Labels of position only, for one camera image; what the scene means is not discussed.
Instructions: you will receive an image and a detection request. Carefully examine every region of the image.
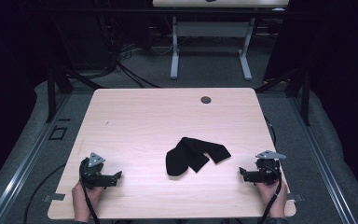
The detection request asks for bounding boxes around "person's left hand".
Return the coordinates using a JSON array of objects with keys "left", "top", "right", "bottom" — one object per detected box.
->
[{"left": 71, "top": 181, "right": 105, "bottom": 223}]

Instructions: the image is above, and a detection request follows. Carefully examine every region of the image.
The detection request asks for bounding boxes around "black metal stand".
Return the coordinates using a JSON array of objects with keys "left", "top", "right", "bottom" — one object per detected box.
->
[
  {"left": 255, "top": 66, "right": 311, "bottom": 127},
  {"left": 45, "top": 60, "right": 104, "bottom": 124}
]

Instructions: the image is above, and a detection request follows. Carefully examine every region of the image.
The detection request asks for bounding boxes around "person's right hand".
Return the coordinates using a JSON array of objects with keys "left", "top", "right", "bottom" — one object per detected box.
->
[{"left": 255, "top": 179, "right": 289, "bottom": 219}]

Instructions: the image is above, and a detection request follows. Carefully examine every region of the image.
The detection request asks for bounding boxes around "thin black floor cable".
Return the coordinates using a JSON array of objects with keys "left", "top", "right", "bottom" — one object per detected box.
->
[{"left": 22, "top": 162, "right": 67, "bottom": 224}]

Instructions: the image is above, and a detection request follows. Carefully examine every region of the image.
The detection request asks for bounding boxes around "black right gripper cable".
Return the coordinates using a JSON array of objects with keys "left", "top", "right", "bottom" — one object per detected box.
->
[{"left": 256, "top": 164, "right": 283, "bottom": 224}]

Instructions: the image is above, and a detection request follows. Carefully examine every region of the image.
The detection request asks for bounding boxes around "black cable beside table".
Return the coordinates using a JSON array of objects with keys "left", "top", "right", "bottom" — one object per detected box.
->
[{"left": 263, "top": 115, "right": 277, "bottom": 147}]

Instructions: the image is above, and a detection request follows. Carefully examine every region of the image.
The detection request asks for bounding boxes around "aluminium floor rail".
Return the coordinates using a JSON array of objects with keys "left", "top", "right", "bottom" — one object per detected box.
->
[
  {"left": 0, "top": 92, "right": 73, "bottom": 224},
  {"left": 288, "top": 95, "right": 358, "bottom": 224}
]

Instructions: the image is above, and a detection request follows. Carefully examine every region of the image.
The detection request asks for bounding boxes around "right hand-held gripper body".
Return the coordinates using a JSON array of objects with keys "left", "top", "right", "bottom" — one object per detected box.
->
[{"left": 245, "top": 149, "right": 287, "bottom": 186}]

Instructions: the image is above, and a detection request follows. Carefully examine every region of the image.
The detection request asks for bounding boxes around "dark curtain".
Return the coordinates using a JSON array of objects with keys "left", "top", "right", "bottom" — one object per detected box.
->
[
  {"left": 262, "top": 0, "right": 358, "bottom": 199},
  {"left": 0, "top": 0, "right": 57, "bottom": 195}
]

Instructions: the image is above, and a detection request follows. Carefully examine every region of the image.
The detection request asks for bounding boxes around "white background desk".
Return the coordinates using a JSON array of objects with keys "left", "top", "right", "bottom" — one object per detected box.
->
[{"left": 151, "top": 0, "right": 291, "bottom": 81}]

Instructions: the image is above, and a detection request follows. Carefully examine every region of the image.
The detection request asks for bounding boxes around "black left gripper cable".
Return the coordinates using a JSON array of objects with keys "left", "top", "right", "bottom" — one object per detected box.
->
[{"left": 79, "top": 174, "right": 102, "bottom": 224}]

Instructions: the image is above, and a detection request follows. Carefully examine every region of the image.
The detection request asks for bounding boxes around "grey metal table bracket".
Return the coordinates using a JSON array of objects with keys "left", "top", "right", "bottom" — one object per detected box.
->
[
  {"left": 287, "top": 192, "right": 305, "bottom": 203},
  {"left": 42, "top": 192, "right": 66, "bottom": 203}
]

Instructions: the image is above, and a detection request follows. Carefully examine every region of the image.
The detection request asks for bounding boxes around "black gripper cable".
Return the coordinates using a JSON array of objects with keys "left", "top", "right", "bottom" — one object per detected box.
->
[
  {"left": 79, "top": 174, "right": 102, "bottom": 224},
  {"left": 256, "top": 164, "right": 283, "bottom": 224}
]

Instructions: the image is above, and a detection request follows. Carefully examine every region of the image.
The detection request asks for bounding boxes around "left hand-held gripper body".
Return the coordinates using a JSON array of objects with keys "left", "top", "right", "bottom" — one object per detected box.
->
[{"left": 78, "top": 151, "right": 119, "bottom": 189}]

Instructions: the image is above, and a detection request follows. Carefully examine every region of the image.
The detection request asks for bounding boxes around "black floor cable bundle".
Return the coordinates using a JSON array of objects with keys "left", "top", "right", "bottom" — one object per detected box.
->
[{"left": 97, "top": 13, "right": 163, "bottom": 90}]

